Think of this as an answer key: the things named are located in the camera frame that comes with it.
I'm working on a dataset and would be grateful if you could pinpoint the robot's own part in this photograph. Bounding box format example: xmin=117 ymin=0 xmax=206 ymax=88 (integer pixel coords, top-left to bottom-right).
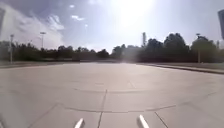
xmin=138 ymin=114 xmax=150 ymax=128
xmin=73 ymin=117 xmax=85 ymax=128

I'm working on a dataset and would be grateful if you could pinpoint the row of trees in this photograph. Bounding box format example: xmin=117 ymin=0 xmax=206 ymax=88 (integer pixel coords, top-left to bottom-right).
xmin=0 ymin=32 xmax=224 ymax=64

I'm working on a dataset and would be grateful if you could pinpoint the concrete kerb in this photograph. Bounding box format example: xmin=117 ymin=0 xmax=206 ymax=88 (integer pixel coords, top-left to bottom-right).
xmin=146 ymin=63 xmax=224 ymax=75

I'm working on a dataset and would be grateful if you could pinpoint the grass strip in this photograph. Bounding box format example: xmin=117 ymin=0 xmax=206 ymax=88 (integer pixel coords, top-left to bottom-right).
xmin=156 ymin=62 xmax=224 ymax=71

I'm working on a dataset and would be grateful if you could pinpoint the light pole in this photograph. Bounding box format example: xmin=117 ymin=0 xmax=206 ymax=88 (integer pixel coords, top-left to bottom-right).
xmin=195 ymin=32 xmax=202 ymax=64
xmin=8 ymin=33 xmax=15 ymax=65
xmin=39 ymin=31 xmax=47 ymax=50

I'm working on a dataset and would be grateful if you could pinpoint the grey concrete pavement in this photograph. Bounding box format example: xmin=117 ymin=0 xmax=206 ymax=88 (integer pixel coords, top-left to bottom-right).
xmin=0 ymin=61 xmax=224 ymax=128

